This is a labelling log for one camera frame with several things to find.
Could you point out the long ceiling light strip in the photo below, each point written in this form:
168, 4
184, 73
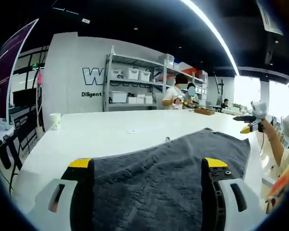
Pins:
208, 22

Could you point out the orange patterned cloth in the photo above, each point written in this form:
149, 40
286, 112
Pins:
281, 185

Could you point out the white side desk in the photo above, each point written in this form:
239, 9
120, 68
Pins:
0, 134

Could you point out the white paper cup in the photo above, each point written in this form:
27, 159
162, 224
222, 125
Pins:
55, 121

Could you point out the black equipment case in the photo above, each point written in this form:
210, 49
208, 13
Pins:
26, 134

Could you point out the black floor stand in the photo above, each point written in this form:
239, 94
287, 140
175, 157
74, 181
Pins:
222, 93

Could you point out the group of white storage boxes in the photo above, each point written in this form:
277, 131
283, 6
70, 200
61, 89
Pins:
132, 74
167, 60

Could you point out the wooden tray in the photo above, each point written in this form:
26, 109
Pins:
203, 112

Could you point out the person's right hand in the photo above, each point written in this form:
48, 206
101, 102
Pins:
267, 126

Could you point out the standing display banner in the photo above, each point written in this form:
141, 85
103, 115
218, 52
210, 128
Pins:
7, 72

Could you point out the pink hanging tag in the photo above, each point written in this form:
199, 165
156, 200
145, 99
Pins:
40, 78

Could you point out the grey towel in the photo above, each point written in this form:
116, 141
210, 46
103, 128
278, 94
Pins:
147, 187

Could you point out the ceiling air conditioner unit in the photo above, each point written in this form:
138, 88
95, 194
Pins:
269, 19

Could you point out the black monitor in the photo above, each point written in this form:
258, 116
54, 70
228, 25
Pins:
25, 97

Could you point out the grey metal storage shelf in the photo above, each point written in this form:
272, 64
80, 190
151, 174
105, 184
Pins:
197, 79
132, 105

